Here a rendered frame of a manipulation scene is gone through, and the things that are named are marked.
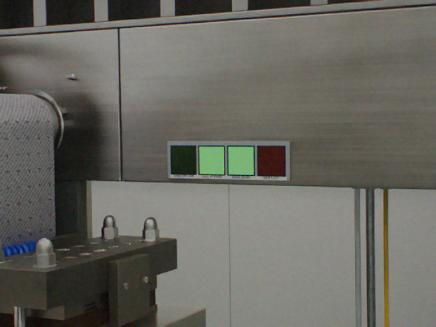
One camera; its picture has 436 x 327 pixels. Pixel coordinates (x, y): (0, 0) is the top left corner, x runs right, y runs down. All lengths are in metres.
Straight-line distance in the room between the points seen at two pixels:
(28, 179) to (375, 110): 0.64
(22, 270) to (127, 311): 0.22
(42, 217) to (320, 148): 0.54
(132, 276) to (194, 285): 2.84
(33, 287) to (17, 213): 0.26
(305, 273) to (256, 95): 2.59
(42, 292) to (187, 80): 0.50
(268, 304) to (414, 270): 0.73
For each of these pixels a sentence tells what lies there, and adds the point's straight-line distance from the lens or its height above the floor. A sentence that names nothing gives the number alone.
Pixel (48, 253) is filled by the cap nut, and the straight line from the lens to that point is 1.40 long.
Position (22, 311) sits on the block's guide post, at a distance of 1.44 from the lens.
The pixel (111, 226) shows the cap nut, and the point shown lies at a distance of 1.70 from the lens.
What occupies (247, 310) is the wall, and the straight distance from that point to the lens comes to 4.24.
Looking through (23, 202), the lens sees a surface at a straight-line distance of 1.61.
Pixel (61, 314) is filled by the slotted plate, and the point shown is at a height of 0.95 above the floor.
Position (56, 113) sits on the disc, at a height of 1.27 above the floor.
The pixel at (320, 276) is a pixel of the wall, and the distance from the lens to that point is 4.06.
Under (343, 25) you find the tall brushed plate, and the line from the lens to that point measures 1.50.
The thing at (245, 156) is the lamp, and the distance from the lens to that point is 1.55.
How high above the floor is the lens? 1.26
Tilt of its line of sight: 3 degrees down
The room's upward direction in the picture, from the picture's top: 1 degrees counter-clockwise
